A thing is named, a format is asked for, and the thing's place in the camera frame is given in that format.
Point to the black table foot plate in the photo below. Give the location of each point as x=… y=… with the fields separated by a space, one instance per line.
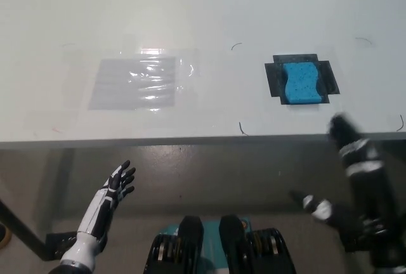
x=58 y=243
x=350 y=246

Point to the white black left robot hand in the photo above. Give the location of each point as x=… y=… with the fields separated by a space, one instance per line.
x=101 y=204

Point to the grey clear taped patch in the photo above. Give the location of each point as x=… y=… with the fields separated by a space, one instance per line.
x=127 y=87

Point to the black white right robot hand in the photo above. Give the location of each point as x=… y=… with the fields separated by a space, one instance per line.
x=368 y=172

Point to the brown tape roll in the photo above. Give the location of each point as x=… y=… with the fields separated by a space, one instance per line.
x=4 y=236

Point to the black table leg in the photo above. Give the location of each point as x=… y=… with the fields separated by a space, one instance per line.
x=22 y=228

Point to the black tape marked spot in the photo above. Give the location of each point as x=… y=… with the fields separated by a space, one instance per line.
x=272 y=77

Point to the blue wavy soft sponge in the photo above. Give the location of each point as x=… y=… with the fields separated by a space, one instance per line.
x=301 y=83

